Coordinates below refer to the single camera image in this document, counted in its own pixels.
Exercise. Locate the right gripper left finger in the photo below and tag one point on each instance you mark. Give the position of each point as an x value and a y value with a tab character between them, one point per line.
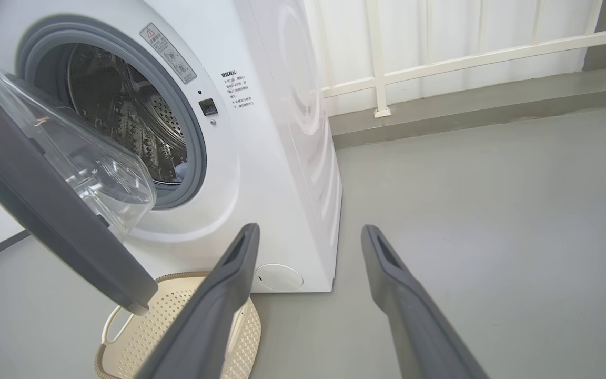
208	321

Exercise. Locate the cream perforated laundry basket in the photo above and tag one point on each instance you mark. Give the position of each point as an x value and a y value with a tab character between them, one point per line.
145	337

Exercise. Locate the white metal railing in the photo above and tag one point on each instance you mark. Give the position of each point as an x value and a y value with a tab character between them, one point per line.
379	79

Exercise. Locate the steel perforated washer drum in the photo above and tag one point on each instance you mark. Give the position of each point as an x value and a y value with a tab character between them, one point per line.
124	105

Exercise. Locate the grey warning sticker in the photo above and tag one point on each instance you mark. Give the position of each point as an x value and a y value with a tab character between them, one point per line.
169	52

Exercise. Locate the dark round washer door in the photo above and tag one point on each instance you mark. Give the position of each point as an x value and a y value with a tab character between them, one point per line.
45	210

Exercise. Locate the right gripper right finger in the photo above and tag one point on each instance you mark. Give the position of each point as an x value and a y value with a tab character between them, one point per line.
418	326

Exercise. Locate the grey rubber door gasket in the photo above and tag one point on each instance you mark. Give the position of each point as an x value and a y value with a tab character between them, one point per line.
198	158

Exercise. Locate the white front-load washing machine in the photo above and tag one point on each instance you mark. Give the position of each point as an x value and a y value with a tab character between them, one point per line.
261	184

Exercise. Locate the black door latch socket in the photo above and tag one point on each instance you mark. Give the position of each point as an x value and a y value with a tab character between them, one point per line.
208	107

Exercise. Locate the round white filter cover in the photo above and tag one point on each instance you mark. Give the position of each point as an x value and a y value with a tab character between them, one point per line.
279	277

